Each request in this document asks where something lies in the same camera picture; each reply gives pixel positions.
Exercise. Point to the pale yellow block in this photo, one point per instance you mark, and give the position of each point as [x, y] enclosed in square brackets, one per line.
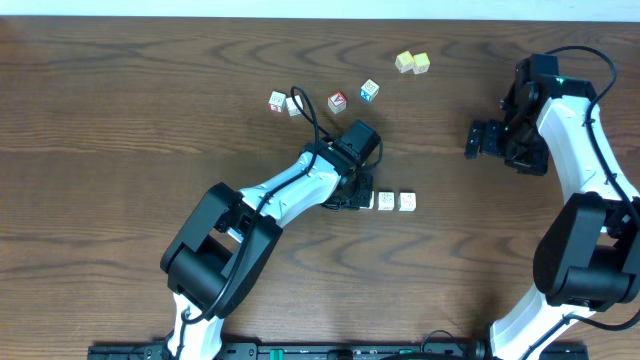
[404, 62]

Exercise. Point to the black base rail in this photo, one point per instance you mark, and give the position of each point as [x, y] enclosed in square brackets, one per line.
[252, 351]

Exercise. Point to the red letter A block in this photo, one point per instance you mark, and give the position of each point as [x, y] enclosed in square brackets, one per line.
[337, 102]

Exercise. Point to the blue and white block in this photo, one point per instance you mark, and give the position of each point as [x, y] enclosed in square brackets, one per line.
[369, 90]

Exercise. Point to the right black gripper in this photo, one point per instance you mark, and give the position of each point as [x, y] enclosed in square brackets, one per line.
[534, 163]

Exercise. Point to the bright yellow block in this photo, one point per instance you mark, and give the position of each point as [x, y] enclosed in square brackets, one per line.
[421, 63]

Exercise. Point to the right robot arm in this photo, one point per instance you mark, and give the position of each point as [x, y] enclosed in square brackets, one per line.
[588, 260]

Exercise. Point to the plain white block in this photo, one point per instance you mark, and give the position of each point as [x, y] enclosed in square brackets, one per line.
[294, 105]

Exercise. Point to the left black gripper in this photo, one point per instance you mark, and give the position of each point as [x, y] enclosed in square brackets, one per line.
[357, 197]

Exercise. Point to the block with red emblem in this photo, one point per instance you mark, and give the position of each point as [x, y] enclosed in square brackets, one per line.
[371, 200]

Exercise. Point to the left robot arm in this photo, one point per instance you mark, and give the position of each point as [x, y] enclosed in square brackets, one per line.
[218, 254]

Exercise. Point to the white block red side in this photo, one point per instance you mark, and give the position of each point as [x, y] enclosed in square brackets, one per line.
[277, 101]

